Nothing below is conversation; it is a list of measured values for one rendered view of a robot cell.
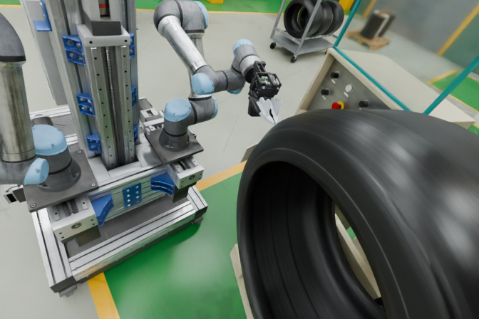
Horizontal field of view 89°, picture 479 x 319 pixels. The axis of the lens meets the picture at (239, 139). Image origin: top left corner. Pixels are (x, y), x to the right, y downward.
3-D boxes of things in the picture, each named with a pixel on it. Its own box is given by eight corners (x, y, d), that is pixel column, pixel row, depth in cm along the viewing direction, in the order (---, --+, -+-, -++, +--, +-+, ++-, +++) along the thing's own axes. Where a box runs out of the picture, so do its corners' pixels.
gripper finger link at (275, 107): (281, 112, 67) (270, 90, 72) (273, 127, 72) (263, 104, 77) (291, 112, 68) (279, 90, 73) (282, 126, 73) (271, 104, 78)
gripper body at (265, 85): (260, 85, 69) (248, 59, 76) (251, 106, 76) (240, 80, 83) (284, 86, 72) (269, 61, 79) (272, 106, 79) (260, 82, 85)
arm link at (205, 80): (142, -9, 93) (206, 80, 78) (168, -7, 100) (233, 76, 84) (140, 19, 102) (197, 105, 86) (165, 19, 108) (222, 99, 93)
